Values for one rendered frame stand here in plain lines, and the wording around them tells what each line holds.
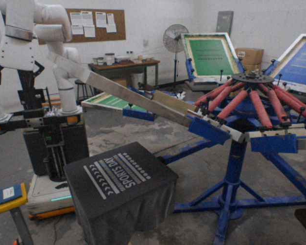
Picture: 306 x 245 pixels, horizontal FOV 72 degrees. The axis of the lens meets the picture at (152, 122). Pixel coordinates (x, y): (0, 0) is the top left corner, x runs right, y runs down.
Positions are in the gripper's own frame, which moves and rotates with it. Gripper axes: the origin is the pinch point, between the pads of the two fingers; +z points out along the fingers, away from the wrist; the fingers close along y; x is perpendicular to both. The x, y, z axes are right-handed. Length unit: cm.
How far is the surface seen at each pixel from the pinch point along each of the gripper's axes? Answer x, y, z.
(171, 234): -8, -122, 118
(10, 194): -10, -2, 54
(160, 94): -12, -74, -1
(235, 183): 6, -171, 66
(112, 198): 17, -39, 44
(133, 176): 9, -54, 40
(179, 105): 7, -74, 0
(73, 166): -18, -31, 47
